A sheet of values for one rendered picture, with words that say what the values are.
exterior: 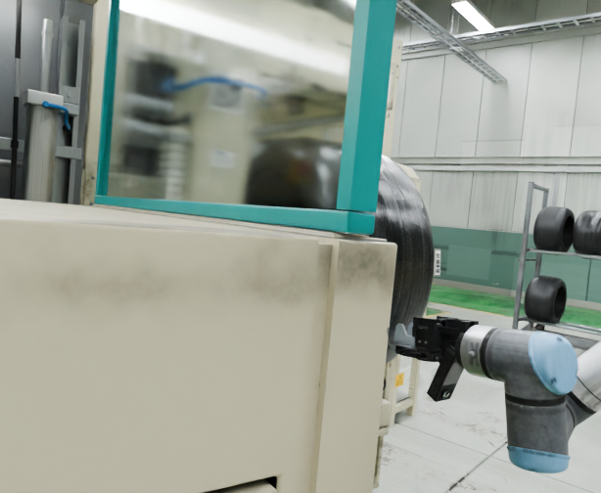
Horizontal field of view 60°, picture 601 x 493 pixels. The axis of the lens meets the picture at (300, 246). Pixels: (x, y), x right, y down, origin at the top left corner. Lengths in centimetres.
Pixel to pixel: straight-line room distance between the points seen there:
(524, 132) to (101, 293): 1254
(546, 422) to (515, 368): 9
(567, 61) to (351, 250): 1261
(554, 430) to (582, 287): 1116
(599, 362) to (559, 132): 1154
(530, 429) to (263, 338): 72
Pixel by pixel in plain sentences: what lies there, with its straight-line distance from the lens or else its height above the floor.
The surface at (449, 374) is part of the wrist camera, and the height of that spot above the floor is 101.
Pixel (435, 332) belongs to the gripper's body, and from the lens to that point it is 102.
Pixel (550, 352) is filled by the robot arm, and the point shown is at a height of 111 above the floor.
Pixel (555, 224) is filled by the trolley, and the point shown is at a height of 147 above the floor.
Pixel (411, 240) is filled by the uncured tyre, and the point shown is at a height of 125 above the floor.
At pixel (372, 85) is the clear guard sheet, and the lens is 28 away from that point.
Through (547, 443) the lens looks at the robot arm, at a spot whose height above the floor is 97.
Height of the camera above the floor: 128
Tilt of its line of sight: 3 degrees down
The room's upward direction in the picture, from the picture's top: 5 degrees clockwise
